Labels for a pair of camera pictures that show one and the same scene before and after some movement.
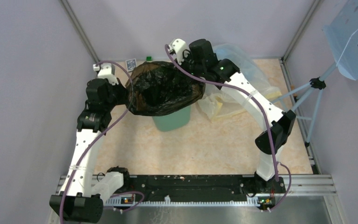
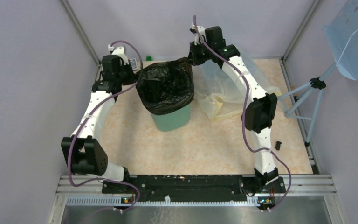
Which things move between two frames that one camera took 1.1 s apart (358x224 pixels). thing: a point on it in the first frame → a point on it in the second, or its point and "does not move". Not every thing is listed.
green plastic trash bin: (173, 120) does not move
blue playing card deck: (131, 64) does not move
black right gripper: (184, 63) → (192, 59)
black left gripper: (123, 92) → (132, 76)
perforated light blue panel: (352, 36) does not move
